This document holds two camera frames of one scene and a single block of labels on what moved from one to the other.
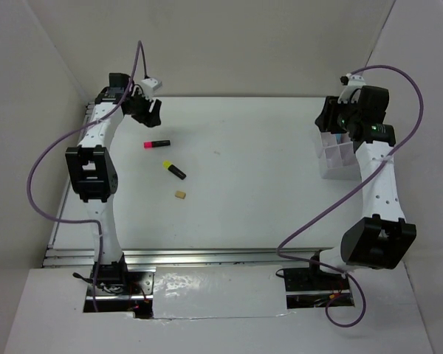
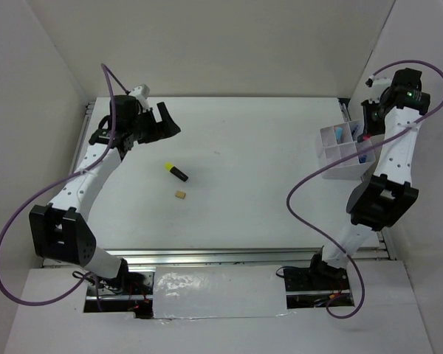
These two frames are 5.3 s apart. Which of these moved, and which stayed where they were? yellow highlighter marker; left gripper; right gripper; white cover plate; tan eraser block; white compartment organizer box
Moved: left gripper; right gripper
Stayed: yellow highlighter marker; white compartment organizer box; white cover plate; tan eraser block
